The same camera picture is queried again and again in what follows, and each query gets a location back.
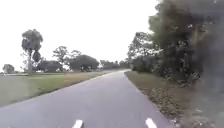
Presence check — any grass and leaf verge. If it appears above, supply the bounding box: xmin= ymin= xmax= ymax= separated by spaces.
xmin=124 ymin=70 xmax=224 ymax=128

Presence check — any grass field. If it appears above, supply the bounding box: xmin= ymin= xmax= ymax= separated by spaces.
xmin=0 ymin=70 xmax=116 ymax=108

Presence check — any grey asphalt road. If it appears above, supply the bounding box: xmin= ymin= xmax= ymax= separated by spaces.
xmin=0 ymin=69 xmax=178 ymax=128

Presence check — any tall slim tree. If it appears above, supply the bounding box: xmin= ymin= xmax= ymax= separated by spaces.
xmin=20 ymin=28 xmax=44 ymax=77

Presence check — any row of trees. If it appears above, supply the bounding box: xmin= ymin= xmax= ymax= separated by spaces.
xmin=126 ymin=0 xmax=224 ymax=86

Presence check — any robot's own part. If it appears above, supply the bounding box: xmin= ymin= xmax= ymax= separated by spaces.
xmin=144 ymin=117 xmax=158 ymax=128
xmin=71 ymin=119 xmax=84 ymax=128

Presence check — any distant group of trees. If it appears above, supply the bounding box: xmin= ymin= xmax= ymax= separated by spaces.
xmin=35 ymin=45 xmax=132 ymax=73

